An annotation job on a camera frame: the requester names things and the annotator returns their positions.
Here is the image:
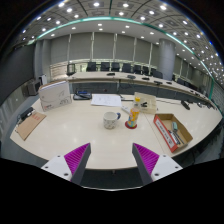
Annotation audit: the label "white paper sheets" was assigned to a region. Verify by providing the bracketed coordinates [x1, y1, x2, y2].
[90, 93, 123, 108]

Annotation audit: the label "long curved conference desk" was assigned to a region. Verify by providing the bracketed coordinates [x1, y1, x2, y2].
[66, 71, 218, 108]

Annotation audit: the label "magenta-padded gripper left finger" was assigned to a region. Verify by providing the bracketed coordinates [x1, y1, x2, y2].
[40, 142, 92, 186]

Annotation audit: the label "group of ceiling lights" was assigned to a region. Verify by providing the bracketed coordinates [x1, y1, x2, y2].
[21, 0, 221, 68]

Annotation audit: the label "white remote control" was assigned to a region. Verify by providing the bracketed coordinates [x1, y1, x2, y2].
[120, 104, 132, 114]

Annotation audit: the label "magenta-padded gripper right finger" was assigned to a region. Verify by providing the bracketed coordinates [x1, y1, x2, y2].
[131, 143, 184, 186]

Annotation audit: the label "small black device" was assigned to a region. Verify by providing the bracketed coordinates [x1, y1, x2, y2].
[19, 106, 35, 122]

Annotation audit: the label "white desk organizer box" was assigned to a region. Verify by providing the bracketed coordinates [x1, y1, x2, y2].
[133, 91, 158, 115]

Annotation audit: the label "open cardboard box, red side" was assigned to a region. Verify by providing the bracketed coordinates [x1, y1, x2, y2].
[153, 113, 194, 154]

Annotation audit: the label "grey cabinet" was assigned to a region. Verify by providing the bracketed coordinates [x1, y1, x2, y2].
[26, 78, 43, 97]

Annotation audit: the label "row of black office chairs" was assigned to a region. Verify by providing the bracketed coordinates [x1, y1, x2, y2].
[66, 61, 208, 94]

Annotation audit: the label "white printed cardboard box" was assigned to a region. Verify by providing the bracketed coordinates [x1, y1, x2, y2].
[38, 80, 73, 112]

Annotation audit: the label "brown flat envelope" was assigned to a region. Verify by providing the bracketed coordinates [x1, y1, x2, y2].
[15, 110, 47, 141]

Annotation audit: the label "yellow-capped clear drink bottle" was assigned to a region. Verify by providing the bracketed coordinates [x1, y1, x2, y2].
[126, 96, 142, 129]

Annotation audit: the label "white patterned mug, blue handle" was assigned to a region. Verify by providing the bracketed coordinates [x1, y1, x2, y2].
[102, 110, 122, 130]

